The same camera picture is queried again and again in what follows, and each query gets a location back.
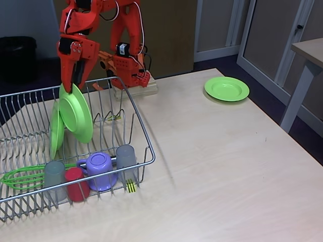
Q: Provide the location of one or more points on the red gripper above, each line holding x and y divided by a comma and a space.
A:
87, 49

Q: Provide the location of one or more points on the green plastic plate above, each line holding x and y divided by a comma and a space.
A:
75, 113
56, 136
227, 89

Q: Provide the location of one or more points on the grey translucent plastic cup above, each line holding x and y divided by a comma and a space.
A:
126, 156
54, 174

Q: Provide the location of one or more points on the purple plastic mug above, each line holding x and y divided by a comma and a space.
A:
99, 169

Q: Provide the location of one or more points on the red plastic cup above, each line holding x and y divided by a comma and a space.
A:
75, 186

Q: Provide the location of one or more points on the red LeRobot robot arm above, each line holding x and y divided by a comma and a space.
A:
126, 65

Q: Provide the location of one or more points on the orange table clamp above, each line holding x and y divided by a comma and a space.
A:
106, 59

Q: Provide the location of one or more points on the yellow green tape strip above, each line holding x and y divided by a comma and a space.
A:
114, 117

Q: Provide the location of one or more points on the wooden base block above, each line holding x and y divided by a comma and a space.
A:
151, 88

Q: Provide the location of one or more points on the brown pin board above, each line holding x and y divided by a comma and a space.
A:
171, 37

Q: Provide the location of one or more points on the yellow black striped tape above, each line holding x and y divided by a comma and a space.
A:
131, 186

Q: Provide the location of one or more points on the beige side table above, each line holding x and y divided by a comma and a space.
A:
310, 48

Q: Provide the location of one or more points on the grey cabinet with white frame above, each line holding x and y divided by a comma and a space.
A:
214, 25
277, 37

